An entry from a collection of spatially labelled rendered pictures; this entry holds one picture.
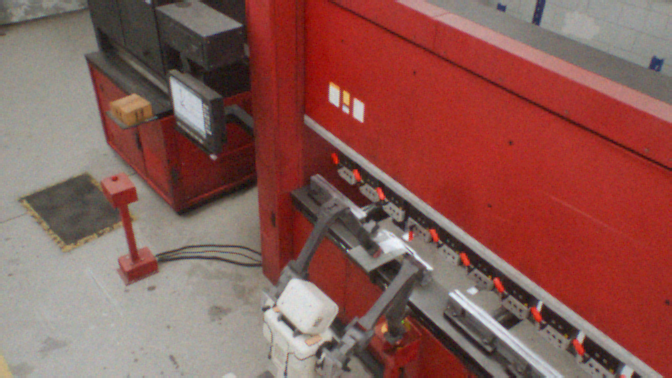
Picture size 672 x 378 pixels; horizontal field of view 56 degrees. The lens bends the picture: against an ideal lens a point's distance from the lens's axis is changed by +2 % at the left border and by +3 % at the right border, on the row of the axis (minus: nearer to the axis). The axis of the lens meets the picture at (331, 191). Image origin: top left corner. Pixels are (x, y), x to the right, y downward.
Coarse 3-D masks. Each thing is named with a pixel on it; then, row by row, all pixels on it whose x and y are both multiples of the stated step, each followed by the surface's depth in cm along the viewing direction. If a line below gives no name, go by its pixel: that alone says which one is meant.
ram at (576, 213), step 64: (320, 0) 312; (320, 64) 332; (384, 64) 287; (448, 64) 253; (384, 128) 304; (448, 128) 266; (512, 128) 237; (576, 128) 214; (448, 192) 281; (512, 192) 249; (576, 192) 224; (640, 192) 203; (512, 256) 262; (576, 256) 234; (640, 256) 212; (640, 320) 221
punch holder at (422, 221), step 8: (416, 208) 305; (416, 216) 307; (424, 216) 302; (408, 224) 315; (416, 224) 309; (424, 224) 304; (432, 224) 301; (416, 232) 312; (424, 232) 306; (424, 240) 308; (432, 240) 309
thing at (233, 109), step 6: (228, 108) 407; (234, 108) 407; (240, 108) 407; (228, 114) 404; (234, 114) 412; (240, 114) 401; (246, 114) 401; (228, 120) 406; (234, 120) 406; (240, 120) 407; (246, 120) 395; (252, 120) 395; (240, 126) 401; (246, 126) 401; (252, 126) 389; (246, 132) 395; (252, 132) 395
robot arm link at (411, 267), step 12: (408, 264) 253; (420, 264) 257; (396, 276) 253; (408, 276) 252; (420, 276) 260; (396, 288) 252; (384, 300) 252; (372, 312) 251; (384, 312) 254; (348, 324) 252; (372, 324) 251; (372, 336) 252; (360, 348) 249
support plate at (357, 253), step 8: (376, 240) 336; (384, 240) 336; (352, 248) 330; (360, 248) 331; (400, 248) 331; (352, 256) 326; (360, 256) 326; (368, 256) 326; (384, 256) 326; (392, 256) 326; (368, 264) 321; (376, 264) 321
